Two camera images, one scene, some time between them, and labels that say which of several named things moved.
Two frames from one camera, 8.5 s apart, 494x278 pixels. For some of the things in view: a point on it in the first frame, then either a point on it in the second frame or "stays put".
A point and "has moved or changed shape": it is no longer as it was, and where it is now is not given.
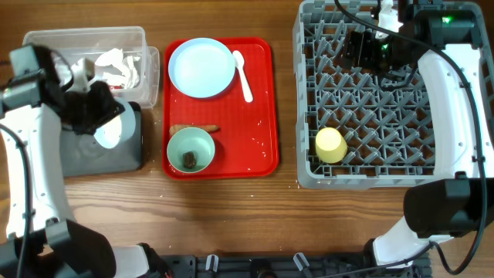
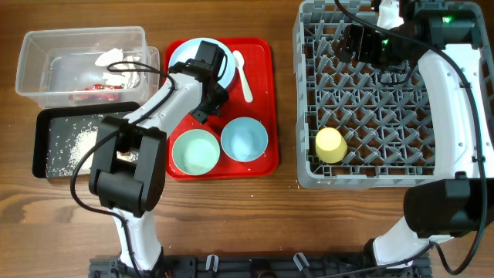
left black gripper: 109,108 -> 221,99
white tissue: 115,58 stays put
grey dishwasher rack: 352,131 stays put
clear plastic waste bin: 123,60 stays put
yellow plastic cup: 331,147 stays put
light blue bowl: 118,130 has moved or changed shape
